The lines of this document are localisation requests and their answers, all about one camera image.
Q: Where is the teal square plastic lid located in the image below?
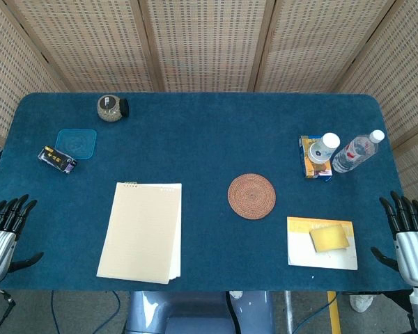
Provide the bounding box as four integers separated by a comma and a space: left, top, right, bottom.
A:
54, 128, 98, 161

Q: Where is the woven bamboo folding screen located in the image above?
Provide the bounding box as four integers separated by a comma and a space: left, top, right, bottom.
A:
0, 0, 418, 209

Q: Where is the yellow sponge block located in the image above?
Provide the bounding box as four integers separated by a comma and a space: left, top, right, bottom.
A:
309, 223, 351, 253

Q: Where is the glass jar with black lid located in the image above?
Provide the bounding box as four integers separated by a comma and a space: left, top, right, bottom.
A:
97, 94, 130, 122

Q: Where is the metal table leg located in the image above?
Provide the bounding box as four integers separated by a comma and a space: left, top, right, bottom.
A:
284, 291, 295, 334

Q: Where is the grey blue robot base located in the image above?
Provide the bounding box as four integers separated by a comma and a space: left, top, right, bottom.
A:
125, 290, 274, 334

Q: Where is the dark blue table cloth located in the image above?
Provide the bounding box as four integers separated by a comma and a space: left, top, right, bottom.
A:
0, 92, 414, 292

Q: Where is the blue floor cable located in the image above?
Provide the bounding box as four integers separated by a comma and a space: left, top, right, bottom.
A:
50, 290, 122, 334

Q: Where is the round woven rattan coaster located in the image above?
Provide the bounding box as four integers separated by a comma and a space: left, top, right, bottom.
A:
227, 173, 277, 221

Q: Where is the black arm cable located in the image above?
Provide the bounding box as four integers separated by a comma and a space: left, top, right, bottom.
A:
0, 287, 17, 334

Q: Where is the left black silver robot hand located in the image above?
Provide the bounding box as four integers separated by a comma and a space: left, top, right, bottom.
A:
0, 193, 45, 285

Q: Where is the white shoe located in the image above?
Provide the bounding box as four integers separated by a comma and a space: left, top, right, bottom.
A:
350, 294, 373, 313

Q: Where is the clear plastic water bottle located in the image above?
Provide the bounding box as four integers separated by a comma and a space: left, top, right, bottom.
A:
332, 129, 385, 174

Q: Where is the black box with gold print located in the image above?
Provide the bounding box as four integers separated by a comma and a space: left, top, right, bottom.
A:
38, 145, 78, 174

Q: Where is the yellow and blue carton box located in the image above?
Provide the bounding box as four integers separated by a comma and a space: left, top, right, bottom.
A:
299, 134, 334, 182

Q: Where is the cream notepad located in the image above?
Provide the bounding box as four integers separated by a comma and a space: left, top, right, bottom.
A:
96, 181, 183, 285

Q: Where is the floral paper cup stack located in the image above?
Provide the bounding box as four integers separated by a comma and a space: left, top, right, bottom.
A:
307, 132, 341, 165

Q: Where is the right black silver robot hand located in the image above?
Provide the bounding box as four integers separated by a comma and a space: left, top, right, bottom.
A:
370, 190, 418, 287

